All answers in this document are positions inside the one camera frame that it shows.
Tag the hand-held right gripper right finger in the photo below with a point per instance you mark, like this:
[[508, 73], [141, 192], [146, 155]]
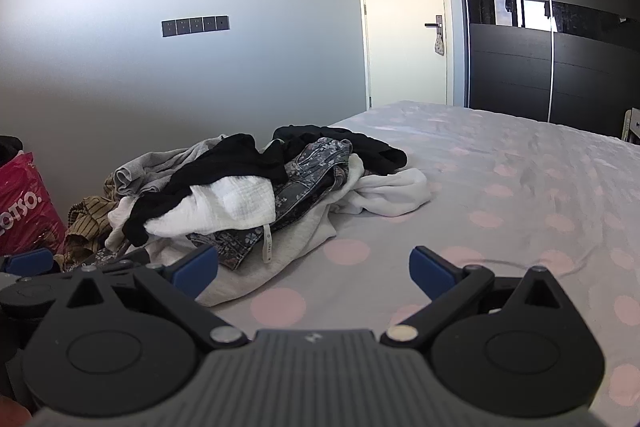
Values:
[[430, 272]]

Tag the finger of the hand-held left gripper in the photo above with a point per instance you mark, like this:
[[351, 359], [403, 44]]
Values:
[[30, 261]]

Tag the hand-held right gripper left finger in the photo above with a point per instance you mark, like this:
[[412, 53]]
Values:
[[195, 269]]

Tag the white gauze shirt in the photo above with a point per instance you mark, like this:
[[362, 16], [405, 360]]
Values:
[[225, 202]]

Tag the pink plastic bag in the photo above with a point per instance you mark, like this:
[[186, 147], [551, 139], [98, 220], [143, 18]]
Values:
[[25, 207]]

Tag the olive striped garment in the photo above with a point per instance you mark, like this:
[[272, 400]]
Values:
[[87, 217]]

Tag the light grey sweatshirt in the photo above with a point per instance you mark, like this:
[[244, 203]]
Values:
[[290, 247]]

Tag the long black garment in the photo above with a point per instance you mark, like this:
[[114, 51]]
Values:
[[215, 167]]

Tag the dark cloth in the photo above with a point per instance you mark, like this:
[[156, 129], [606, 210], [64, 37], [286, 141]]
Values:
[[9, 149]]

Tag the grey floral garment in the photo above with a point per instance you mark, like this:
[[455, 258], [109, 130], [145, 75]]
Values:
[[310, 167]]

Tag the black sliding wardrobe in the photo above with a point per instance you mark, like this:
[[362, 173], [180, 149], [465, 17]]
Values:
[[500, 72]]

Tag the small hanging pouch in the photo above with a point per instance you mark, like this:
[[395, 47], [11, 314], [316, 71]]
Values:
[[439, 46]]

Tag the white shelf unit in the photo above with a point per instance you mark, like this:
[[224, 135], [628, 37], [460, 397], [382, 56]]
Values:
[[634, 124]]

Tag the cream door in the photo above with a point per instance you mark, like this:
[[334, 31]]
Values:
[[400, 7]]

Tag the dark wall switch panel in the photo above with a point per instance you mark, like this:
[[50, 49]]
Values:
[[195, 26]]

